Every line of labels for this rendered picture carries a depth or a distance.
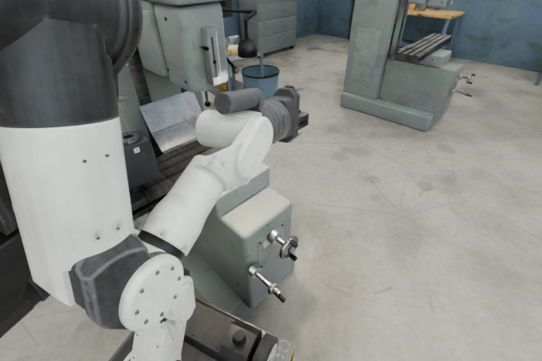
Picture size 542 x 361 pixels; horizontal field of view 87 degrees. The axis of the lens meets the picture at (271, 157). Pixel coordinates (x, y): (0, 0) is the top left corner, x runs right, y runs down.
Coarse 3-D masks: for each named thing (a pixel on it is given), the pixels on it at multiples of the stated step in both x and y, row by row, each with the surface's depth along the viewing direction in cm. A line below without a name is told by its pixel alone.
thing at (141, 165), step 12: (132, 132) 116; (132, 144) 111; (144, 144) 113; (132, 156) 112; (144, 156) 115; (132, 168) 114; (144, 168) 117; (156, 168) 121; (132, 180) 116; (144, 180) 120
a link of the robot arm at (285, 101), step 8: (280, 88) 61; (288, 88) 61; (280, 96) 61; (288, 96) 61; (296, 96) 60; (272, 104) 53; (280, 104) 55; (288, 104) 58; (296, 104) 61; (280, 112) 53; (288, 112) 59; (296, 112) 62; (280, 120) 52; (288, 120) 55; (296, 120) 62; (288, 128) 56; (296, 128) 63; (280, 136) 54; (288, 136) 61; (296, 136) 64
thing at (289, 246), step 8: (272, 232) 132; (280, 232) 133; (272, 240) 131; (280, 240) 131; (288, 240) 125; (296, 240) 129; (288, 248) 128; (280, 256) 126; (288, 256) 130; (296, 256) 129
